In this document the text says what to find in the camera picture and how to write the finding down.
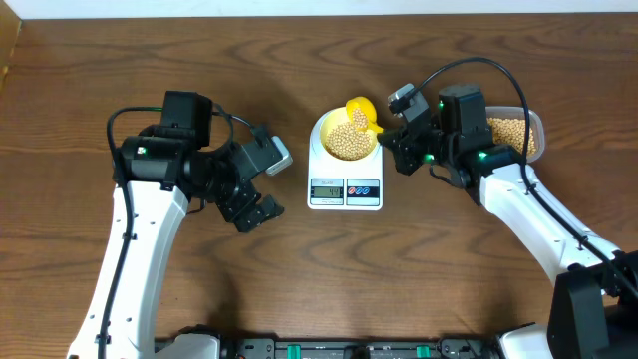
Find soybeans pile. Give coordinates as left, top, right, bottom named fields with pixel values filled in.
left=487, top=118, right=526, bottom=153

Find white digital kitchen scale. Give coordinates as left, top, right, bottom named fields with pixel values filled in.
left=307, top=110, right=384, bottom=211

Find yellow plastic bowl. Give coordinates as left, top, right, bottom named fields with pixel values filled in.
left=320, top=107, right=378, bottom=157

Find soybeans in yellow bowl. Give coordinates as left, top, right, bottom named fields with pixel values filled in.
left=325, top=123, right=373, bottom=161

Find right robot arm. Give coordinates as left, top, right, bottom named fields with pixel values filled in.
left=378, top=84, right=637, bottom=358

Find yellow plastic measuring scoop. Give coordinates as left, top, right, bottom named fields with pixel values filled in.
left=346, top=97, right=384, bottom=134

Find clear plastic container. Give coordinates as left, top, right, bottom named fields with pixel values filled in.
left=485, top=106, right=545, bottom=163

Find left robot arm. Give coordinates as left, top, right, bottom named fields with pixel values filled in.
left=67, top=91, right=293, bottom=358

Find brown cardboard edge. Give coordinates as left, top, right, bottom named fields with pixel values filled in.
left=0, top=0, right=22, bottom=87

